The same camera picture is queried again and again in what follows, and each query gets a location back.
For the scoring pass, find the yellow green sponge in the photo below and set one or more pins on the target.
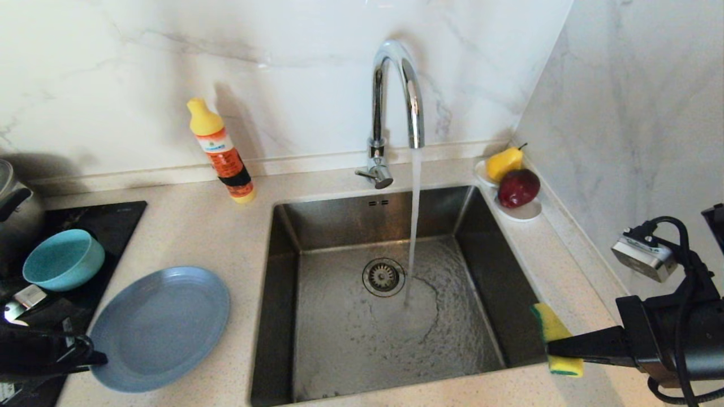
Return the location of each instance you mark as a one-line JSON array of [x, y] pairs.
[[548, 325]]

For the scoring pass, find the blue round plate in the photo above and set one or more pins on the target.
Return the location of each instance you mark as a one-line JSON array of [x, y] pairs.
[[164, 330]]

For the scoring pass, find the stainless steel sink basin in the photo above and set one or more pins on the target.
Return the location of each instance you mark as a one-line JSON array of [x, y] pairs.
[[339, 350]]

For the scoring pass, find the small white fruit dish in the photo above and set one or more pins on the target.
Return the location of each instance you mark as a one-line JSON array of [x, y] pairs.
[[526, 213]]

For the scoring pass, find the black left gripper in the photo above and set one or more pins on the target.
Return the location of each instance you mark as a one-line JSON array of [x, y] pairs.
[[28, 353]]

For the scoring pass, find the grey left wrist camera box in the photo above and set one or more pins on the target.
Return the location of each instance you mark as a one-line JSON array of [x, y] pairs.
[[31, 295]]

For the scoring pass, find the metal sink drain strainer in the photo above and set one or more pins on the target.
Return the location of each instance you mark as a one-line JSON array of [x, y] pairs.
[[383, 277]]

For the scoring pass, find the yellow pear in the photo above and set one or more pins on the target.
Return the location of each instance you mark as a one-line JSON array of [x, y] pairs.
[[503, 163]]

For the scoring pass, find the black induction cooktop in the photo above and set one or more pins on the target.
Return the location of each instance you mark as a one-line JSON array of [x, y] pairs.
[[124, 217]]

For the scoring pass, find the steel cooking pot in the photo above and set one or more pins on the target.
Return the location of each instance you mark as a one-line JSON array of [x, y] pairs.
[[17, 215]]

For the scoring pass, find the chrome gooseneck faucet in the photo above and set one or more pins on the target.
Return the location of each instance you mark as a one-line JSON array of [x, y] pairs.
[[416, 96]]

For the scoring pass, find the orange dish soap bottle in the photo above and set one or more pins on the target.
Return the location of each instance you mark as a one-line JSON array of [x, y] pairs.
[[220, 147]]

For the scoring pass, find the dark red apple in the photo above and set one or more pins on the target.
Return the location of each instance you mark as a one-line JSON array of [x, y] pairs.
[[517, 187]]

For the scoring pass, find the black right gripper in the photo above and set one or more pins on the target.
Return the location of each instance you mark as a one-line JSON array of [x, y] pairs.
[[667, 339]]

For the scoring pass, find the teal plastic bowl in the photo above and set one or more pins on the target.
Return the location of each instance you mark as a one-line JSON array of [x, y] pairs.
[[62, 260]]

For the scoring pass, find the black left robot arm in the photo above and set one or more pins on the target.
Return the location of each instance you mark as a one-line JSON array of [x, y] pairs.
[[34, 333]]

